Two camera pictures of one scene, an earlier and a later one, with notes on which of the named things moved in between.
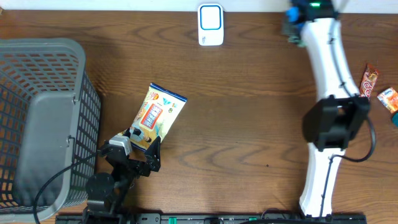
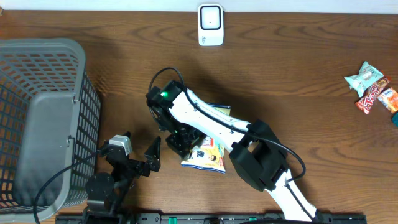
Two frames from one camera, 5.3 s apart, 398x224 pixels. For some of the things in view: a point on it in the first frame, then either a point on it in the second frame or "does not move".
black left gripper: (153, 156) does not move
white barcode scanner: (211, 24) does not move
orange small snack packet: (390, 98) does not move
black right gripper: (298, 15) → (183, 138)
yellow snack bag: (157, 116) → (209, 153)
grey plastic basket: (50, 128) does not move
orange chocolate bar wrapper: (369, 79) → (370, 94)
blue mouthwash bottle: (395, 120) does not move
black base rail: (309, 216) does not move
